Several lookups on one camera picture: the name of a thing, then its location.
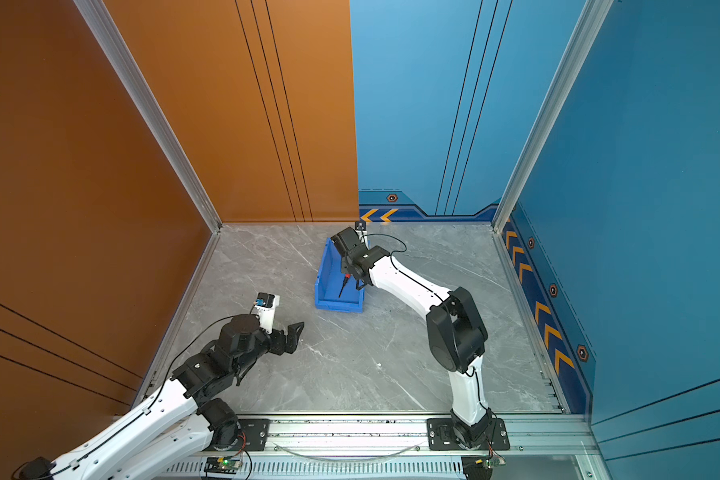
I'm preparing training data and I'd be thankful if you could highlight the red black screwdriver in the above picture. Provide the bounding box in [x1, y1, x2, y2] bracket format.
[337, 274, 352, 298]

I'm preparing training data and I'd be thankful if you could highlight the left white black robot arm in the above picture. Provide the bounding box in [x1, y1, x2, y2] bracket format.
[13, 310, 305, 479]

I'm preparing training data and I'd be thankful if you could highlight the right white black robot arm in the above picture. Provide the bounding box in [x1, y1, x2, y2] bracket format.
[331, 227, 493, 449]

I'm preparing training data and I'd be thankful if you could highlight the blue plastic bin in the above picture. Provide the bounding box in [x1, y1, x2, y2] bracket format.
[314, 239, 365, 313]

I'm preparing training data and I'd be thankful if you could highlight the left green circuit board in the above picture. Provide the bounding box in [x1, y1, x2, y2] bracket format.
[203, 457, 244, 476]

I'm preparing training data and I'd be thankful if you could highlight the green circuit board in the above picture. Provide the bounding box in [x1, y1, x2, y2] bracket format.
[461, 454, 506, 480]
[203, 457, 244, 476]

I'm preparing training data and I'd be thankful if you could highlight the right green circuit board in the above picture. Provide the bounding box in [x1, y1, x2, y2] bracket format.
[461, 454, 506, 480]

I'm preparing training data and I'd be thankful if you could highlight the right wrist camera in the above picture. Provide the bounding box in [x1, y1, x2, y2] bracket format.
[354, 219, 368, 246]

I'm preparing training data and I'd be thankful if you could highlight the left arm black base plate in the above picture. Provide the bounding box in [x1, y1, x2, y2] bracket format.
[206, 418, 271, 453]

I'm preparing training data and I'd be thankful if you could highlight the grey cable on rail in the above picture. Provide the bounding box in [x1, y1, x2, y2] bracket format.
[274, 444, 424, 463]

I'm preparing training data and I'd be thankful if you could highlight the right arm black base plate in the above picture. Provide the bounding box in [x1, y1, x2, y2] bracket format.
[426, 415, 511, 451]

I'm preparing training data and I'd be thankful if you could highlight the aluminium front rail frame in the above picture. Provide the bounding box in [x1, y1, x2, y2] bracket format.
[156, 413, 610, 479]

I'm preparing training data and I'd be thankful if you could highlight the right aluminium corner post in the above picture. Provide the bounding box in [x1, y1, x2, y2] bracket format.
[492, 0, 613, 234]

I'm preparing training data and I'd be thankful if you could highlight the aluminium corner post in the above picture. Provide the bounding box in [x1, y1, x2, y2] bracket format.
[492, 0, 613, 234]
[74, 0, 223, 234]

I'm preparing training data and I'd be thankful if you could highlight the left aluminium corner post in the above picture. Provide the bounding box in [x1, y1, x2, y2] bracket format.
[74, 0, 223, 234]

